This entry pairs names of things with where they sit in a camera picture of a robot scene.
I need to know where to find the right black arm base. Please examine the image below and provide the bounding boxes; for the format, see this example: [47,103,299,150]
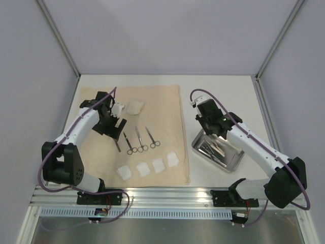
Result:
[210,190,259,208]

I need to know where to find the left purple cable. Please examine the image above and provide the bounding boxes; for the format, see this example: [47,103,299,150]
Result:
[37,86,134,224]

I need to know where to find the white gauze pad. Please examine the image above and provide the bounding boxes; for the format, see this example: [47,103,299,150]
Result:
[152,158,166,173]
[117,165,133,181]
[136,162,151,177]
[167,151,180,167]

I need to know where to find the slotted grey cable duct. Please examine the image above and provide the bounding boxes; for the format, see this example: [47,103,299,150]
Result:
[39,207,232,220]

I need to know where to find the steel surgical scissors middle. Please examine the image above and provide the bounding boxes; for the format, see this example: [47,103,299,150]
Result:
[135,126,148,153]

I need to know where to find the right aluminium frame post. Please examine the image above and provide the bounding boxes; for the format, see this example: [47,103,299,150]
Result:
[255,0,307,82]

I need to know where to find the steel tweezers pair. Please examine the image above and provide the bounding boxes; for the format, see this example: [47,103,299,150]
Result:
[199,138,225,161]

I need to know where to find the beige cloth mat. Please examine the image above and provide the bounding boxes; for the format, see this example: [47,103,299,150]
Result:
[79,85,189,188]

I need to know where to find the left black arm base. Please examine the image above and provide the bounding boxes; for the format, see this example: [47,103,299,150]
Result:
[77,189,122,206]

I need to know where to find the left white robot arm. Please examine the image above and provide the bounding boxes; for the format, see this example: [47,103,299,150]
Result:
[38,88,127,204]

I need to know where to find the black tipped surgical scissors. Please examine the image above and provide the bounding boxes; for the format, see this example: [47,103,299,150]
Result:
[123,132,138,155]

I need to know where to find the aluminium frame post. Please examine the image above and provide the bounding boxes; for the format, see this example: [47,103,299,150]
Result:
[255,0,307,82]
[35,0,81,80]

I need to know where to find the steel forceps dark handle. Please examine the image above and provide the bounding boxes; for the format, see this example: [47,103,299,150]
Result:
[115,141,121,152]

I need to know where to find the steel surgical scissors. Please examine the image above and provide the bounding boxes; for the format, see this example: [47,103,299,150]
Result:
[145,127,160,148]
[135,126,148,153]

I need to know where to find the left aluminium frame post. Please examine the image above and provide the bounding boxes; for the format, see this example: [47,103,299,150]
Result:
[35,0,81,80]

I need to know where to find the steel surgical scissors right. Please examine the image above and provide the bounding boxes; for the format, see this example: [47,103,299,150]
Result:
[145,127,160,148]

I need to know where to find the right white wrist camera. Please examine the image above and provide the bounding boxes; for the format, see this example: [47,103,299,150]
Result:
[190,96,208,108]

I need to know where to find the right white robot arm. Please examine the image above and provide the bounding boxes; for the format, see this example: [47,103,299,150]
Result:
[191,96,307,208]

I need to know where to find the stainless steel tray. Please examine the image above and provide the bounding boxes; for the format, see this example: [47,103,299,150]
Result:
[191,129,245,173]

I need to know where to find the aluminium front rail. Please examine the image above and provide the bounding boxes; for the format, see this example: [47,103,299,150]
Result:
[29,188,309,211]

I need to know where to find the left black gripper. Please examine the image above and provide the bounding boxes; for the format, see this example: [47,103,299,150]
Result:
[91,112,125,141]

